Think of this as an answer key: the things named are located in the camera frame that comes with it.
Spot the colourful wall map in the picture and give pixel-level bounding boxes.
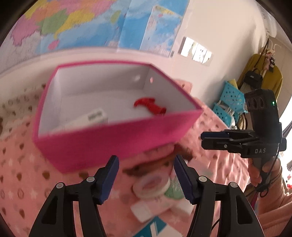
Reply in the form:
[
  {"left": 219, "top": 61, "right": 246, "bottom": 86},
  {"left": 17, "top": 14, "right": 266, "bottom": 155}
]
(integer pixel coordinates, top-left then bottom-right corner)
[{"left": 10, "top": 0, "right": 191, "bottom": 55}]

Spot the pink printed blanket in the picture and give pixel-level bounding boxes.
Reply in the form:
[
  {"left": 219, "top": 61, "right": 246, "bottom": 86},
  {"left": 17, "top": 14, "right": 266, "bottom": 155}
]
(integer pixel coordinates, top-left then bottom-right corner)
[{"left": 0, "top": 79, "right": 258, "bottom": 237}]

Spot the blue and white box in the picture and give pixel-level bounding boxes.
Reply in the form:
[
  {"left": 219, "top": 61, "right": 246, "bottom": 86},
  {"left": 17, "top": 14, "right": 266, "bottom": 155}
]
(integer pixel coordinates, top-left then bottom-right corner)
[{"left": 133, "top": 216, "right": 183, "bottom": 237}]

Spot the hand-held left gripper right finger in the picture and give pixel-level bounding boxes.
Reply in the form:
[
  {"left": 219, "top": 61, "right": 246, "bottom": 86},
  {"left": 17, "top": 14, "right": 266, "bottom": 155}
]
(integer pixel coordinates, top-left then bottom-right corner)
[{"left": 174, "top": 155, "right": 263, "bottom": 237}]

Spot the black handbag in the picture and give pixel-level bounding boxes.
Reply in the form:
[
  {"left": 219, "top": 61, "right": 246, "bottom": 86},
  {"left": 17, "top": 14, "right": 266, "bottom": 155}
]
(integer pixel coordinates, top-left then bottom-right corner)
[{"left": 244, "top": 68, "right": 263, "bottom": 86}]

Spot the wall photo strip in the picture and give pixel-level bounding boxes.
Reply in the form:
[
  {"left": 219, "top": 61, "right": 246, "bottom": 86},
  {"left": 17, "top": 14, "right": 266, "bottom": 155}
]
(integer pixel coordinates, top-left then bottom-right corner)
[{"left": 180, "top": 36, "right": 212, "bottom": 65}]

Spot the pink tube with white cap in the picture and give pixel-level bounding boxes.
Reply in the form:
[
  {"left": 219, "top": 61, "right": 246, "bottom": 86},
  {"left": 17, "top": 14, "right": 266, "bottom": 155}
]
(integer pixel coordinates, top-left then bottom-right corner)
[{"left": 130, "top": 196, "right": 193, "bottom": 222}]

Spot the black cable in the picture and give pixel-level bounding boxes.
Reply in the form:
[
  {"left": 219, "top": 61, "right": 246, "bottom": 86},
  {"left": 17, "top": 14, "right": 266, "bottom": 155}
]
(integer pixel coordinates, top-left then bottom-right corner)
[{"left": 257, "top": 143, "right": 282, "bottom": 197}]

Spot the pink printed pillow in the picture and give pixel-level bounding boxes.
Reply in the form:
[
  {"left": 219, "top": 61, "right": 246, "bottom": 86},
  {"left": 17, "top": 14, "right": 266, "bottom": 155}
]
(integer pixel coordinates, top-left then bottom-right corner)
[{"left": 176, "top": 79, "right": 193, "bottom": 95}]

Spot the pink cardboard box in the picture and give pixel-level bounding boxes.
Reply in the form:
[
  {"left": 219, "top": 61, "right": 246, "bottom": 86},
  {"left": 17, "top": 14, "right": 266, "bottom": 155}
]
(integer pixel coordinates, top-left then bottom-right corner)
[{"left": 32, "top": 61, "right": 204, "bottom": 174}]

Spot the green and white tube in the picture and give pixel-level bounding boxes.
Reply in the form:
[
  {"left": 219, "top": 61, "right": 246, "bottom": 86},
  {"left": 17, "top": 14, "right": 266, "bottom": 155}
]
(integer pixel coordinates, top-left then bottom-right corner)
[{"left": 164, "top": 176, "right": 185, "bottom": 200}]

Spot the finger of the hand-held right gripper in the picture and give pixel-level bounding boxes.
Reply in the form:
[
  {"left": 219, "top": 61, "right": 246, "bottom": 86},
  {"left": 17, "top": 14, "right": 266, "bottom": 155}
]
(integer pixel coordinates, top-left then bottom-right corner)
[
  {"left": 201, "top": 137, "right": 246, "bottom": 154},
  {"left": 201, "top": 129, "right": 259, "bottom": 143}
]

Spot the blue perforated basket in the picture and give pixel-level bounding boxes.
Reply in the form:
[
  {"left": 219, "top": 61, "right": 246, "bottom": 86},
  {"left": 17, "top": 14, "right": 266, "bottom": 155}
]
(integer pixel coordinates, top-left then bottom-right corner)
[
  {"left": 222, "top": 81, "right": 246, "bottom": 107},
  {"left": 213, "top": 102, "right": 240, "bottom": 125}
]

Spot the red plastic toy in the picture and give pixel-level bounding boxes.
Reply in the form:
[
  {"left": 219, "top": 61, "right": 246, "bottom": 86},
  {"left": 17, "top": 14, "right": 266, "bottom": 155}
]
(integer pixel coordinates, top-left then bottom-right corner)
[{"left": 134, "top": 98, "right": 166, "bottom": 115}]

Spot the yellow coat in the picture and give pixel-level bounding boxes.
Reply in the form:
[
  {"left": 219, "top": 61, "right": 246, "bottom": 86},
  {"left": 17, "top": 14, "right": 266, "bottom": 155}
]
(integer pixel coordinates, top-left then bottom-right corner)
[{"left": 237, "top": 53, "right": 283, "bottom": 101}]

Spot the person's right forearm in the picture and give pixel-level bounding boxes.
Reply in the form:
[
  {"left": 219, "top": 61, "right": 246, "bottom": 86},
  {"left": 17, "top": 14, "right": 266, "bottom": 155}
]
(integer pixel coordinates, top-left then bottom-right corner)
[{"left": 245, "top": 173, "right": 292, "bottom": 237}]

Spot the light blue wall poster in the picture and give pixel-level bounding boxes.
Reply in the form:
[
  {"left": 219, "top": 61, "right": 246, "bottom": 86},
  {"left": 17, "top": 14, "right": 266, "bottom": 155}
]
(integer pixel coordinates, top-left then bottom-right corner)
[{"left": 140, "top": 5, "right": 183, "bottom": 58}]

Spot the pink bed headboard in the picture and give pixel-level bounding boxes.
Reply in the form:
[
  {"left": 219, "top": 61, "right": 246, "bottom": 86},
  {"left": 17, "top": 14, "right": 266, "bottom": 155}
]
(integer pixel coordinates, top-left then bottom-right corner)
[{"left": 0, "top": 46, "right": 176, "bottom": 96}]

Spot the small white box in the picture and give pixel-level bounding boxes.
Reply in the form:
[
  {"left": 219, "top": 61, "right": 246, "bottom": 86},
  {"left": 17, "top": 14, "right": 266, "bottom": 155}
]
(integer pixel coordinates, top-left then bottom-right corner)
[{"left": 51, "top": 109, "right": 109, "bottom": 134}]

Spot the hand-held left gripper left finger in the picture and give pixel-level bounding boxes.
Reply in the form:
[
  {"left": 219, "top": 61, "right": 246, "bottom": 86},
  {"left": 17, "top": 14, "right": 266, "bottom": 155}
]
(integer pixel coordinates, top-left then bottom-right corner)
[{"left": 28, "top": 155, "right": 120, "bottom": 237}]

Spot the person's right hand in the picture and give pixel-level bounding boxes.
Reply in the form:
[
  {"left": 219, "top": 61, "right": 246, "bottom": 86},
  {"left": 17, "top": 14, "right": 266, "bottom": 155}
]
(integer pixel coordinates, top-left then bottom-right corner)
[{"left": 248, "top": 157, "right": 283, "bottom": 189}]

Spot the white tape roll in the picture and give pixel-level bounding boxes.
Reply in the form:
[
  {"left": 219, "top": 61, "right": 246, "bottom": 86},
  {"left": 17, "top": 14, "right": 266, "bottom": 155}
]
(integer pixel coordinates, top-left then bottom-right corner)
[{"left": 133, "top": 172, "right": 170, "bottom": 199}]

